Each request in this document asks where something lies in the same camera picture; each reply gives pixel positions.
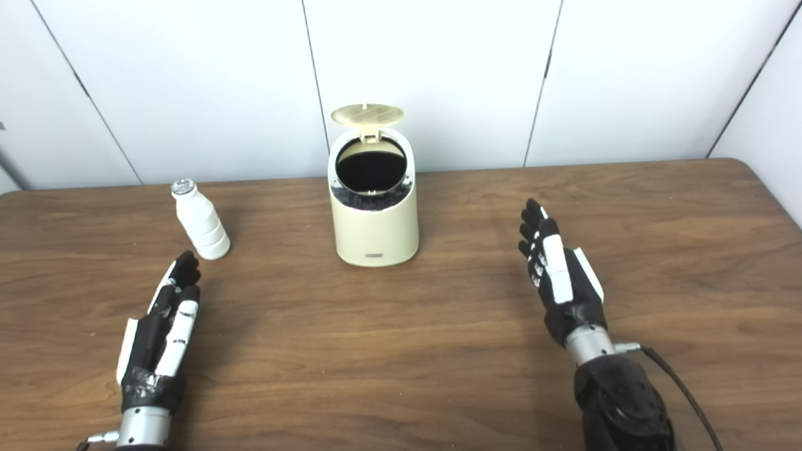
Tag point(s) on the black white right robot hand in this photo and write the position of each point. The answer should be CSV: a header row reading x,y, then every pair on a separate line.
x,y
579,307

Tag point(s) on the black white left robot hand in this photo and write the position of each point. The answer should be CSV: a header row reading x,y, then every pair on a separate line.
x,y
145,351

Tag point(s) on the small white plastic bottle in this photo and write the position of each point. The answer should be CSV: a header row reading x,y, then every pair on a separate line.
x,y
202,222

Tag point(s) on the cream-colored lidded bin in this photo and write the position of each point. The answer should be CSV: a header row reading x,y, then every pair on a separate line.
x,y
376,232

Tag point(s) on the black bin liner bag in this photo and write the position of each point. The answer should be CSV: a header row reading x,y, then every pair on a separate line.
x,y
373,200

